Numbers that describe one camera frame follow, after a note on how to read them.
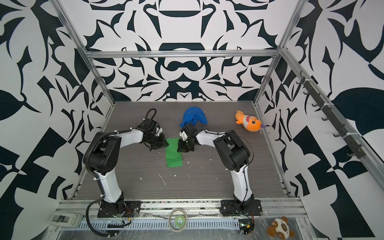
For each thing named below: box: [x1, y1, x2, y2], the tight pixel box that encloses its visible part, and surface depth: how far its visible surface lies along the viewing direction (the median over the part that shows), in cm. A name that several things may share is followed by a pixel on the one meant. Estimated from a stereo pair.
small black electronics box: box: [238, 219, 255, 235], surface depth 73 cm
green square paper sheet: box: [165, 137, 183, 168], surface depth 94 cm
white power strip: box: [49, 211, 83, 228], surface depth 70 cm
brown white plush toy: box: [267, 216, 295, 240], surface depth 69 cm
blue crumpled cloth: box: [179, 106, 208, 128], surface depth 107 cm
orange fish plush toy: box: [235, 110, 266, 134], surface depth 101 cm
